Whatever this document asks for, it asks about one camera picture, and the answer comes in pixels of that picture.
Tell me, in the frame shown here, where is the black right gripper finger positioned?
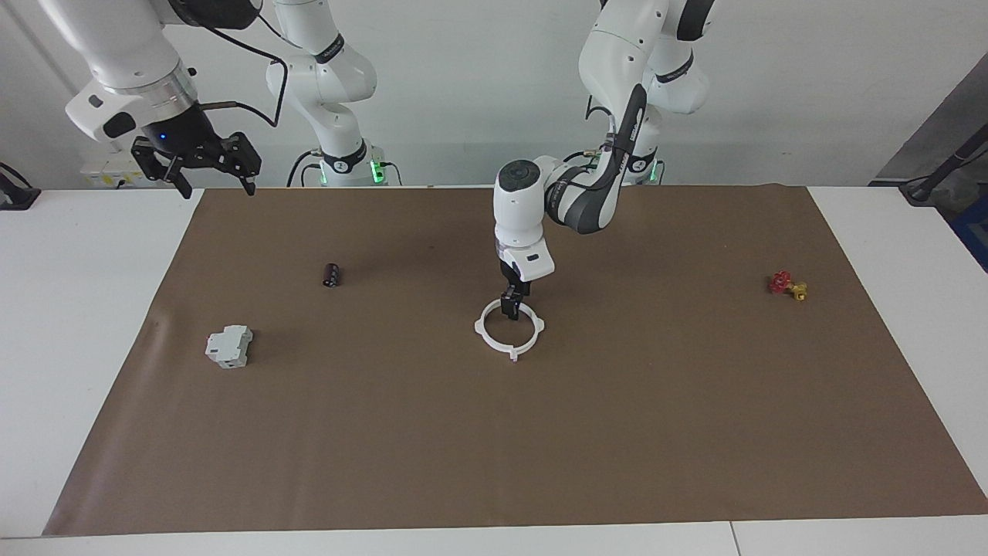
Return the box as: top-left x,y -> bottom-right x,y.
130,137 -> 195,200
207,133 -> 263,196

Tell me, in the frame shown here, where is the white power strip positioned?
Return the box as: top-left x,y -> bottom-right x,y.
81,151 -> 144,188

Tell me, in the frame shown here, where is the brown table mat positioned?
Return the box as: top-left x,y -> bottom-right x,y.
42,184 -> 988,536

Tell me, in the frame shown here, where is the white circuit breaker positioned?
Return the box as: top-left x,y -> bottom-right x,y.
205,324 -> 254,370

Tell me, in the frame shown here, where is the black stand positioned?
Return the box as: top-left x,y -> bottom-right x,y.
899,127 -> 988,205

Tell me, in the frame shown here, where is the blue box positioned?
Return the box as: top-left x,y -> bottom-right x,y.
951,193 -> 988,273

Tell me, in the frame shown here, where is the black base cable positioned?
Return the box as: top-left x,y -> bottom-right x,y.
562,148 -> 611,185
287,149 -> 321,188

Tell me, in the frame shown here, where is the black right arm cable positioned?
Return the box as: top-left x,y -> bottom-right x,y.
185,15 -> 290,129

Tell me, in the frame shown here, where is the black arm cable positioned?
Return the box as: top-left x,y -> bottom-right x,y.
185,15 -> 290,129
563,83 -> 649,186

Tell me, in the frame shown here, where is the black clamp mount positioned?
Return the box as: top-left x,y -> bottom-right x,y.
0,162 -> 41,211

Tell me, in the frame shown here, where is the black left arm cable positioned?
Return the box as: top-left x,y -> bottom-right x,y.
563,83 -> 649,186

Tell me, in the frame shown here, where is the red handle brass valve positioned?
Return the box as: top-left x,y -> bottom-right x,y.
768,270 -> 809,302

